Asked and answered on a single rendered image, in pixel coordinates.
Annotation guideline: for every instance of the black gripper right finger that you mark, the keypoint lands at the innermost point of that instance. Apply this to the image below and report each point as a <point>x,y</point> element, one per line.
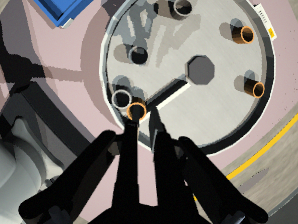
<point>221,201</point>

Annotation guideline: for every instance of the bronze bushing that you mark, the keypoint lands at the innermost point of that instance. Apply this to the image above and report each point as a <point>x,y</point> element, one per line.
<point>248,35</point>
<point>140,102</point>
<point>249,88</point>

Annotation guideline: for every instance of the blue crate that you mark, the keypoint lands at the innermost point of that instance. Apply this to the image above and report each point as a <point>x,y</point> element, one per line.
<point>62,12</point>

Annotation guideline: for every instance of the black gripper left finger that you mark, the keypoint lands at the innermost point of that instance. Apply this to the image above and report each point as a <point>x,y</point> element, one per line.
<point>64,200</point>

